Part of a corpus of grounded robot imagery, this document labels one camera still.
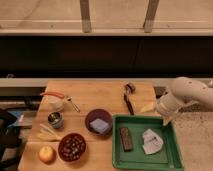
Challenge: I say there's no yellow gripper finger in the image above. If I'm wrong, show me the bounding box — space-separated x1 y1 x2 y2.
162 116 173 126
140 102 156 113

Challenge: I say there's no white towel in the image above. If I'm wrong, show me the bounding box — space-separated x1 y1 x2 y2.
142 129 164 155

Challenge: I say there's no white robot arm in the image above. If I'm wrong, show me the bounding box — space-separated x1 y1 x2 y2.
141 77 213 126

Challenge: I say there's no green plastic tray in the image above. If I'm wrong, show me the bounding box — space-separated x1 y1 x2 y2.
112 115 184 171

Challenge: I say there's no black dish brush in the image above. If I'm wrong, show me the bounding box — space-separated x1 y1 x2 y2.
124 83 136 115

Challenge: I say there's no brown chocolate bar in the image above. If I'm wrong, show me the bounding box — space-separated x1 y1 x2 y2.
120 127 133 152

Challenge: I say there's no purple bowl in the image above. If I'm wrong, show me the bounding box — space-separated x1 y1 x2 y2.
85 109 112 135

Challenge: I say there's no blue sponge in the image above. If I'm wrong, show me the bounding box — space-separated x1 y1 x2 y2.
90 118 109 134

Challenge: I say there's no wooden cutting board table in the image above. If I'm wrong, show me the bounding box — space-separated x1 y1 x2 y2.
17 80 161 171

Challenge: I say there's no dark red bowl of beans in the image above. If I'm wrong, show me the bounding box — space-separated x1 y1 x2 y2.
58 133 87 162

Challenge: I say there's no small metal cup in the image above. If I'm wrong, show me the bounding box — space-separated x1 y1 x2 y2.
48 112 63 129

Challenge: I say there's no yellow apple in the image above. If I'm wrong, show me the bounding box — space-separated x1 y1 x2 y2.
38 146 55 163

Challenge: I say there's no black chair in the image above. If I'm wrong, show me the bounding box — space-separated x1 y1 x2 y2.
0 108 22 171

